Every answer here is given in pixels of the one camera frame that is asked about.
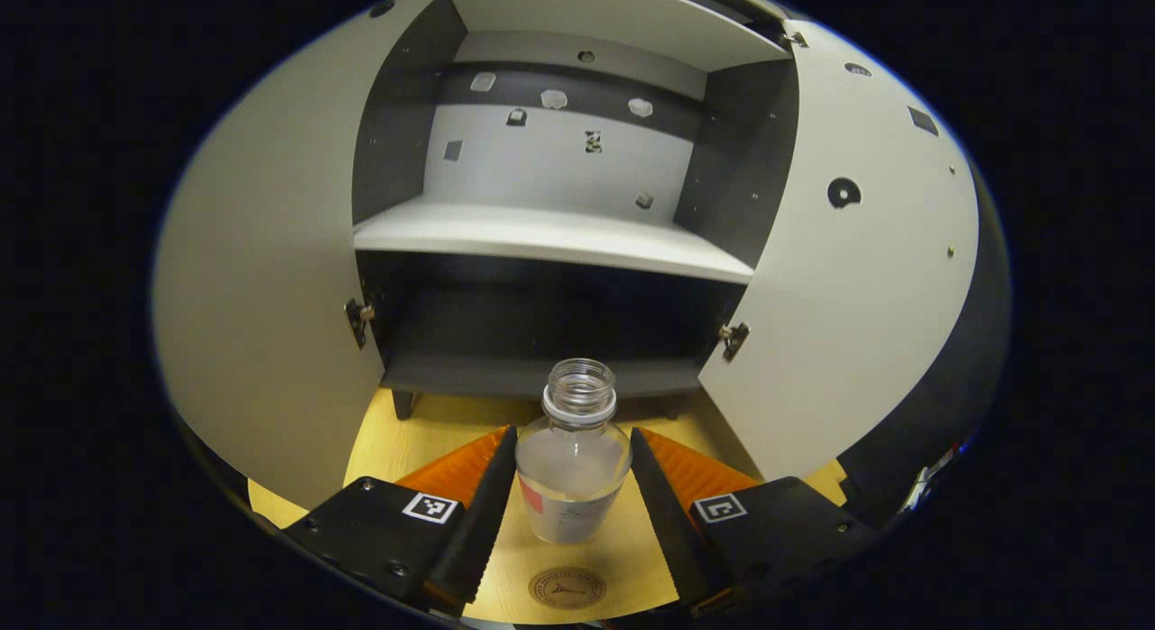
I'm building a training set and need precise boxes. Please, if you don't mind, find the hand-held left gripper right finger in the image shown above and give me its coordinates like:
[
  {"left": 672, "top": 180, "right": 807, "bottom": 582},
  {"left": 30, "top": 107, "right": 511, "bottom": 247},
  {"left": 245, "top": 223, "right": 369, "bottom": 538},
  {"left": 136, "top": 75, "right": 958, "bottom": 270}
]
[{"left": 629, "top": 427, "right": 876, "bottom": 617}]

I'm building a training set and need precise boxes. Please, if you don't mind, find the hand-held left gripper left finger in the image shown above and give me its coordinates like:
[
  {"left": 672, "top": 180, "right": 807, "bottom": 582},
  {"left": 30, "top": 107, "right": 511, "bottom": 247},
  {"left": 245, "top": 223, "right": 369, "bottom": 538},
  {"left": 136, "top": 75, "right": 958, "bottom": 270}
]
[{"left": 282, "top": 424, "right": 520, "bottom": 617}]

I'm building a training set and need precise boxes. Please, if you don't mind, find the clear glass bottle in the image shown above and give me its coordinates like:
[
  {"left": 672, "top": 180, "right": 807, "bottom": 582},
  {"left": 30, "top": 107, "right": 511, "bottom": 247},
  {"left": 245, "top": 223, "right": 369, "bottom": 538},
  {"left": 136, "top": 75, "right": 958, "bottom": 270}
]
[{"left": 514, "top": 357, "right": 633, "bottom": 545}]

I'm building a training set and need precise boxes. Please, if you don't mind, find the white cabinet door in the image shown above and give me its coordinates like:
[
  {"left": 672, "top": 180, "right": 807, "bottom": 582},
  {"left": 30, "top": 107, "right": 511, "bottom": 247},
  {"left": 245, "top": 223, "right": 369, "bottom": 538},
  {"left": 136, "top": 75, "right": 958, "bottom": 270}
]
[
  {"left": 698, "top": 19, "right": 982, "bottom": 484},
  {"left": 152, "top": 0, "right": 452, "bottom": 512}
]

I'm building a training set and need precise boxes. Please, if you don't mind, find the white and grey cabinet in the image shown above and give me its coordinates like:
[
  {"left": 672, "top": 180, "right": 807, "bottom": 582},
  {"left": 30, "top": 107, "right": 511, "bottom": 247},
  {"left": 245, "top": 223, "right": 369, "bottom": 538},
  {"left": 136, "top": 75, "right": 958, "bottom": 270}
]
[{"left": 347, "top": 0, "right": 804, "bottom": 421}]

